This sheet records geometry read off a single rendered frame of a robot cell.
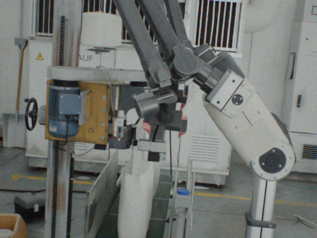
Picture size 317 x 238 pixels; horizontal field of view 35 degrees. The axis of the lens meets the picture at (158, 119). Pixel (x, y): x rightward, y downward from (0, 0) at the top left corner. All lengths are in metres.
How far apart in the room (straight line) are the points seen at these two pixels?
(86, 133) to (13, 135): 4.21
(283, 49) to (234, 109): 5.09
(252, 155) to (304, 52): 4.30
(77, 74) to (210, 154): 3.18
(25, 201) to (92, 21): 2.24
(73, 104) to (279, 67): 4.57
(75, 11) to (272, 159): 1.31
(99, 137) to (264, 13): 3.34
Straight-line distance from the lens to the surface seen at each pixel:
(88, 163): 5.57
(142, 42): 1.56
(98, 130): 2.61
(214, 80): 1.55
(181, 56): 1.54
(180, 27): 2.22
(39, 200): 4.30
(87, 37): 2.37
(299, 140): 6.19
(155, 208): 3.66
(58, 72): 2.39
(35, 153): 5.66
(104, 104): 2.58
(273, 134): 1.81
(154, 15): 1.60
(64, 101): 2.35
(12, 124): 6.81
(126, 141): 2.60
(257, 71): 6.60
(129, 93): 2.55
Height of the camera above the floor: 1.62
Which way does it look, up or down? 10 degrees down
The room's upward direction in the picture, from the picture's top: 5 degrees clockwise
